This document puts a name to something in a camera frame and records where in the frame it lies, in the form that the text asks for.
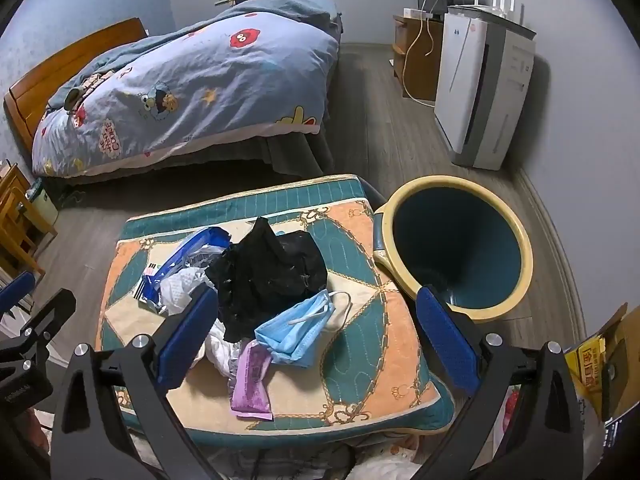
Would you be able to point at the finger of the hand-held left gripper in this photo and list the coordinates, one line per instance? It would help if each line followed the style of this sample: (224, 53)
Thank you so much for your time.
(52, 312)
(17, 286)

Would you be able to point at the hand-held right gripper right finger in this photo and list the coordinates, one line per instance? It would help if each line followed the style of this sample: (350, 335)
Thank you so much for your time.
(445, 340)

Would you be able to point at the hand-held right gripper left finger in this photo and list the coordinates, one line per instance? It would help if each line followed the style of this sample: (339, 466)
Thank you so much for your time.
(187, 332)

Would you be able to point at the blue white plastic wrapper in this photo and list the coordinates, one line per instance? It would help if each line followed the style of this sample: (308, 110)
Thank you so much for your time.
(175, 260)

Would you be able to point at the purple packet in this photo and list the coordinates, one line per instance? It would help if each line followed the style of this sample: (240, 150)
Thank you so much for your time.
(252, 380)

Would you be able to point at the black plastic bag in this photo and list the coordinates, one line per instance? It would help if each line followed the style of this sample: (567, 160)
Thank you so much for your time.
(265, 275)

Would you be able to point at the teal bin with yellow rim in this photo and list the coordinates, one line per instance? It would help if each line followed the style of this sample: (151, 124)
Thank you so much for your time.
(450, 240)

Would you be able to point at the blue face mask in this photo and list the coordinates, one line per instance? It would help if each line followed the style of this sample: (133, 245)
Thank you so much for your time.
(295, 332)

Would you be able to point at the white crumpled plastic bag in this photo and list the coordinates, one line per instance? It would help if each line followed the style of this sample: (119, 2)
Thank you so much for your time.
(220, 349)

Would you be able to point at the wooden chair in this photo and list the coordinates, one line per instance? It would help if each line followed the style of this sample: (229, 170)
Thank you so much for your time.
(15, 220)

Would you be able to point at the pale green container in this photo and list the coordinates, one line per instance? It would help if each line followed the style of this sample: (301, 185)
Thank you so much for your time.
(42, 205)

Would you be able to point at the printed bag with red fruit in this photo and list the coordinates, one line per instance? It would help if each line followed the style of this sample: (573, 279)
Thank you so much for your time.
(510, 407)

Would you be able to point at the patterned teal orange cushion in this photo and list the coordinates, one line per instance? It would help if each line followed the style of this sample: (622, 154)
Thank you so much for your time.
(350, 260)

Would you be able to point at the yellow packet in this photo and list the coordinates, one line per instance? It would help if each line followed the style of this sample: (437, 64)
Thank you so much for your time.
(592, 360)

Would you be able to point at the cardboard box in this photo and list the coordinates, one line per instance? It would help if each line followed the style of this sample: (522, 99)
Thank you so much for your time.
(622, 335)

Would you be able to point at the wooden bed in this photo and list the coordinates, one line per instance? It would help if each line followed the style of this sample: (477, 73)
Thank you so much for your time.
(50, 70)

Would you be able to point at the white air purifier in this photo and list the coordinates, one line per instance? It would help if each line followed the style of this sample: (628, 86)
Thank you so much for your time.
(465, 95)

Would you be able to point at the printed blue blanket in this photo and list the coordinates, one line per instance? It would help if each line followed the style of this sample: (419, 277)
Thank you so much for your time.
(200, 75)

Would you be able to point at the wooden cabinet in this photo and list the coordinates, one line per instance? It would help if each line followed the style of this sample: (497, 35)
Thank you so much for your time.
(417, 70)

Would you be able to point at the white router with antennas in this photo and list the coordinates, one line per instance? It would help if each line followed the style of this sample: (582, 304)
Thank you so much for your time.
(492, 17)

